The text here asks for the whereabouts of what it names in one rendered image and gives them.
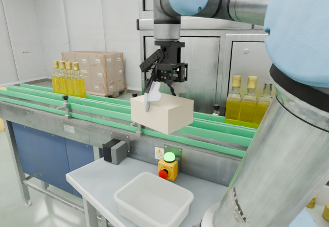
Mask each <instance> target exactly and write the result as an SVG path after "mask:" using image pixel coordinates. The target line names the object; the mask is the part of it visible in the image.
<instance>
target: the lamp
mask: <svg viewBox="0 0 329 227"><path fill-rule="evenodd" d="M164 161H165V162H167V163H172V162H174V161H175V155H174V154H173V153H171V152H168V153H165V155H164Z"/></svg>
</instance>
